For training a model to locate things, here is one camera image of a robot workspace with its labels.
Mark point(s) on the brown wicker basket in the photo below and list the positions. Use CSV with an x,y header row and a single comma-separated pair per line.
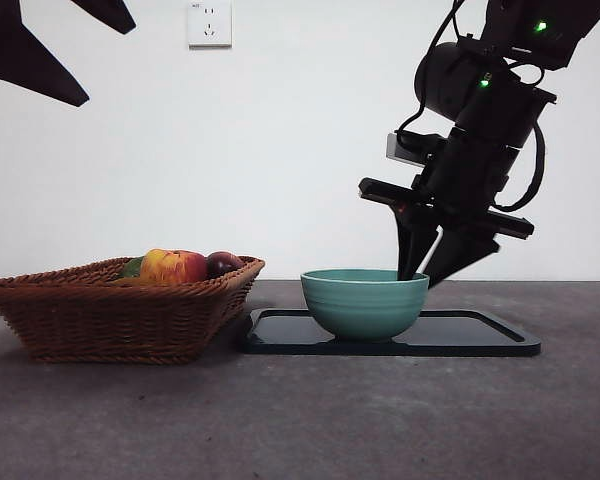
x,y
105,320

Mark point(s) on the brown orange fruit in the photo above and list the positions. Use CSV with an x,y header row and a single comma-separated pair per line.
x,y
132,281

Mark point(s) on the red yellow apple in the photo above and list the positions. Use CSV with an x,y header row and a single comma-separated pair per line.
x,y
172,267

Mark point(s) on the white wall socket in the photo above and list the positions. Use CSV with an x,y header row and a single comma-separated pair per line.
x,y
210,25

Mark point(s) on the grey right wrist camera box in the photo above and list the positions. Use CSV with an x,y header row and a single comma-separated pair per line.
x,y
395,150

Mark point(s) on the teal ribbed bowl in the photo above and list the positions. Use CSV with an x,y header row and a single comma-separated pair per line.
x,y
365,310

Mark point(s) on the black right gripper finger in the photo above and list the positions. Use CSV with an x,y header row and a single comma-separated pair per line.
x,y
412,240
465,250

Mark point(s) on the green fruit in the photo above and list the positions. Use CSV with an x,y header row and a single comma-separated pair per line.
x,y
131,267

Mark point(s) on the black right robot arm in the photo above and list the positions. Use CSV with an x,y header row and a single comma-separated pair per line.
x,y
480,115

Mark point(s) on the dark red plum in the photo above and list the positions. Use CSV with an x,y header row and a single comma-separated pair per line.
x,y
222,264

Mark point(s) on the black rectangular tray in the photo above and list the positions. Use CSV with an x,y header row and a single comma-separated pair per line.
x,y
455,337

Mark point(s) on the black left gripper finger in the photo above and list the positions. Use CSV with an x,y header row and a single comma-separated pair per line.
x,y
110,12
15,50

